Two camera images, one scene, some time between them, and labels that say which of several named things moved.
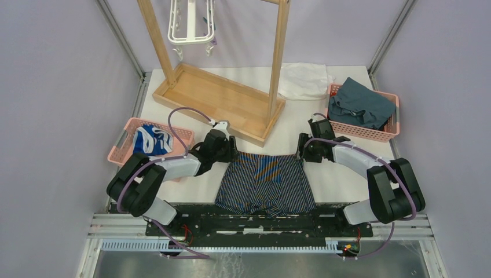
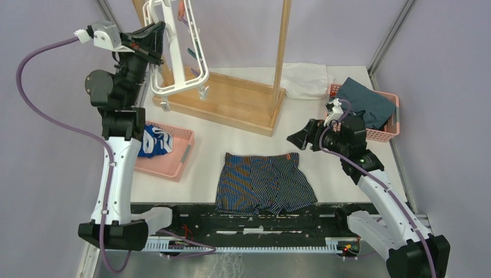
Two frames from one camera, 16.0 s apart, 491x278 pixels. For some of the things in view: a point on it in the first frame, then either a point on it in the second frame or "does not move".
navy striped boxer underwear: (275, 185) does not move
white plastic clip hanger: (191, 39) to (180, 82)
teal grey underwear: (356, 103) does not move
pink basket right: (388, 131) does not move
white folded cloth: (304, 81) does not move
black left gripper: (233, 154) to (147, 41)
